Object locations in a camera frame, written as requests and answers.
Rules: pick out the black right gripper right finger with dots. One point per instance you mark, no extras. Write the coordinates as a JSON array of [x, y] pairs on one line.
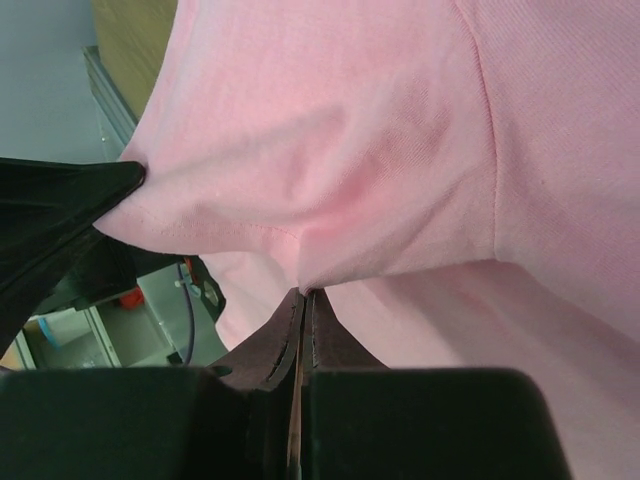
[[364, 420]]

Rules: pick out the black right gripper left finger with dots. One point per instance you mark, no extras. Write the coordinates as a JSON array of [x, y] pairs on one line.
[[235, 419]]

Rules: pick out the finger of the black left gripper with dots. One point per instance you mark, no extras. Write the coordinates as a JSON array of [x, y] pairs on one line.
[[35, 193], [40, 253]]

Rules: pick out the pink t shirt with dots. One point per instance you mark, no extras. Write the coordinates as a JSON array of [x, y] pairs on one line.
[[460, 177]]

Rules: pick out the aluminium frame rail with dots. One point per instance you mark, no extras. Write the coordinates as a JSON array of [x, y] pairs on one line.
[[119, 122]]

